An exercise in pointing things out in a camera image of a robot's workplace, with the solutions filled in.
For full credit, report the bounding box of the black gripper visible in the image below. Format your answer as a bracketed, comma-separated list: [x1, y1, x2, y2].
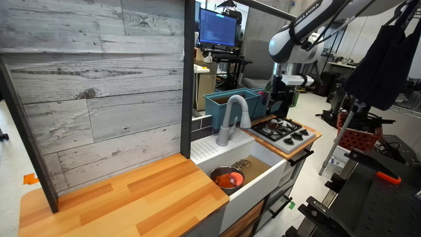
[269, 84, 296, 118]

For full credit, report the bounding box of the pink stuffed animal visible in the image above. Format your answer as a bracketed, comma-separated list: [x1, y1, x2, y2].
[230, 172, 245, 186]

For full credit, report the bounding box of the orange stuffed animal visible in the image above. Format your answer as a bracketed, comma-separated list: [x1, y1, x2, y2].
[215, 173, 232, 188]

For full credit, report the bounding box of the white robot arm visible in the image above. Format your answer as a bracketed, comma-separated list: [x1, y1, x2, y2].
[269, 0, 408, 110]

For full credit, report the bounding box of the grey stove panel with knobs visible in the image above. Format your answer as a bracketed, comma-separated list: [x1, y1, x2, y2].
[251, 125, 315, 152]

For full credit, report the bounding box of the black stove grate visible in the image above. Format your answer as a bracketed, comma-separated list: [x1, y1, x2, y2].
[253, 118, 301, 140]

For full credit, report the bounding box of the white toy sink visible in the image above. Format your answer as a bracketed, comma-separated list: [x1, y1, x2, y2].
[191, 130, 287, 233]

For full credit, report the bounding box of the steel pot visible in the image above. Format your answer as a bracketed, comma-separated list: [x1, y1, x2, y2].
[211, 167, 245, 190]

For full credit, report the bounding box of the teal planter box left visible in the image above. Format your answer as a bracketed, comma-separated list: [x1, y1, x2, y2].
[204, 88, 267, 131]

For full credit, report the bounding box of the grey toy faucet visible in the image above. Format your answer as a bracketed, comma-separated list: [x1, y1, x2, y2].
[216, 94, 251, 146]

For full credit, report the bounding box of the cardboard box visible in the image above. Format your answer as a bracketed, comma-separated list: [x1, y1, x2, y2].
[194, 63, 216, 110]

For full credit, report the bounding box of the red crate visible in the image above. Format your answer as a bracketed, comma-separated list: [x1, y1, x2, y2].
[340, 113, 383, 151]

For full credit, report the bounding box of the computer monitor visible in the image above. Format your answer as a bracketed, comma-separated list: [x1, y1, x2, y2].
[199, 9, 237, 47]

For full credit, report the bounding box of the black hanging bag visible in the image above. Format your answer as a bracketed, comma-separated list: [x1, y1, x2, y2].
[342, 0, 421, 110]

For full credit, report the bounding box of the black kitchen frame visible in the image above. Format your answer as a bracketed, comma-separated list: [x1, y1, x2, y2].
[180, 0, 295, 159]

